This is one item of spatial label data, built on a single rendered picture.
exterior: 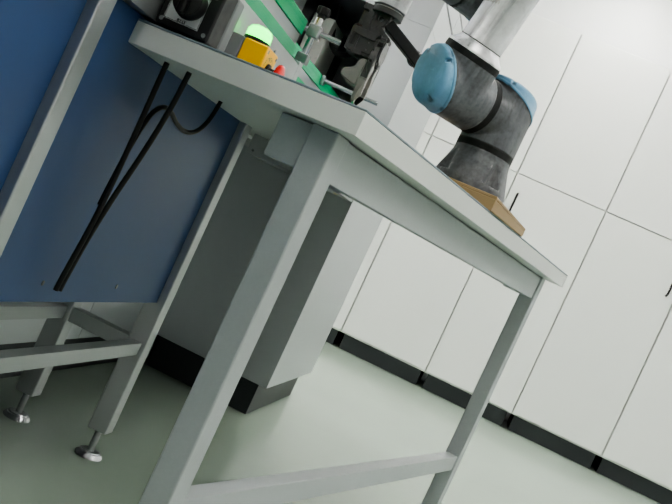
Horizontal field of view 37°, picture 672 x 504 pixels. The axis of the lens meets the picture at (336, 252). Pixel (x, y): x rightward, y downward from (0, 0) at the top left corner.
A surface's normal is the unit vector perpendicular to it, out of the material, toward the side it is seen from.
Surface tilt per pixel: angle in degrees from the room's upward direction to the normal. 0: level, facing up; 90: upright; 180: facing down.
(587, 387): 90
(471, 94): 104
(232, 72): 90
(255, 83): 90
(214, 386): 90
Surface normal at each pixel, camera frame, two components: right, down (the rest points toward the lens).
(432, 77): -0.81, -0.26
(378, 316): -0.16, -0.05
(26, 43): 0.89, 0.42
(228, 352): -0.36, -0.14
